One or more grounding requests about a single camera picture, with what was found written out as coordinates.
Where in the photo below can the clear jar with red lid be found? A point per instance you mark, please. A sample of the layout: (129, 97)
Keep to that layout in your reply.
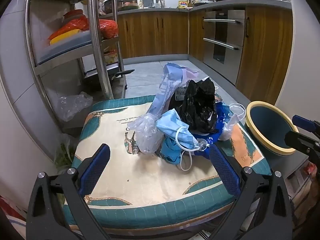
(111, 57)

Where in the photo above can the grey kitchen countertop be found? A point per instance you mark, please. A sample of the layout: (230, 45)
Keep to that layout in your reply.
(175, 9)

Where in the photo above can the blue face mask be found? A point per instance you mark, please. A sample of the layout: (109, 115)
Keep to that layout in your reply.
(172, 127)

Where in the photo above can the teal packet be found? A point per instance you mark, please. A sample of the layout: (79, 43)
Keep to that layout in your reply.
(170, 150)

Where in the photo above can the clear plastic bag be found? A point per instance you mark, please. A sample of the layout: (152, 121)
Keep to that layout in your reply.
(146, 135)
(72, 105)

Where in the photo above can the black plastic bag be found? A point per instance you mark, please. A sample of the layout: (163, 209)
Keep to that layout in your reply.
(200, 105)

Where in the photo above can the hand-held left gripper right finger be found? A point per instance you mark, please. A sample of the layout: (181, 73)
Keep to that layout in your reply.
(223, 172)

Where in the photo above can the dark blue glossy packet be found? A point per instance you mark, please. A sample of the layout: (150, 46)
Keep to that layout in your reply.
(222, 115)

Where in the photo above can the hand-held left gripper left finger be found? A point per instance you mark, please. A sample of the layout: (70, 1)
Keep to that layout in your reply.
(96, 165)

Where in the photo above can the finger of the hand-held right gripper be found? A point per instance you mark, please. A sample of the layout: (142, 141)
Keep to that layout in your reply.
(305, 123)
(302, 141)

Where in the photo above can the blue bin with yellow rim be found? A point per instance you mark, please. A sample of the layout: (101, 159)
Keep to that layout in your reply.
(265, 125)

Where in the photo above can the yellow package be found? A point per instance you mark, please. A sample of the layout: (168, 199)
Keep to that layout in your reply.
(65, 36)

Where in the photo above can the grey plastic tray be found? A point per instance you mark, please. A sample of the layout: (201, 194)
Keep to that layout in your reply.
(75, 45)

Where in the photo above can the crumpled clear plastic bag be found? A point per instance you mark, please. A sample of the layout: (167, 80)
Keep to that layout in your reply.
(72, 105)

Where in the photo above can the metal shelf rack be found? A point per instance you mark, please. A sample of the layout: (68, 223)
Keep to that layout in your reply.
(96, 30)

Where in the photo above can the teal patterned cushion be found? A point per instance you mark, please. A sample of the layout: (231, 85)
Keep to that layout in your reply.
(140, 180)

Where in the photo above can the light blue printed bag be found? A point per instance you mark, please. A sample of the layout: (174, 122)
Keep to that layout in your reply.
(167, 85)

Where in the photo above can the wooden kitchen cabinets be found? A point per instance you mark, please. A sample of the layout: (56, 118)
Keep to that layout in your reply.
(155, 32)

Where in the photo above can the steel built-in oven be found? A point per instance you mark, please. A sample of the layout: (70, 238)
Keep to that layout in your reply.
(225, 50)

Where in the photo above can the steel faucet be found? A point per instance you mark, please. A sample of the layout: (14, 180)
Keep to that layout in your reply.
(161, 2)

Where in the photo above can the white translucent plastic bag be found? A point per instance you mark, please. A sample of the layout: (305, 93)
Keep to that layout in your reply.
(230, 127)

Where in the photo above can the red patterned cloth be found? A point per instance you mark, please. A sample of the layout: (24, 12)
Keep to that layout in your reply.
(10, 212)

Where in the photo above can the yellow oil bottle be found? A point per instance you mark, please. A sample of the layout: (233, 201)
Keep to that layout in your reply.
(183, 4)

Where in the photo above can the red plastic bag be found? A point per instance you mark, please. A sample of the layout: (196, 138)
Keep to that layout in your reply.
(107, 27)

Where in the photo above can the green leafy vegetables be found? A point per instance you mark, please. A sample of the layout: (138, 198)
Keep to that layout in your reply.
(63, 155)

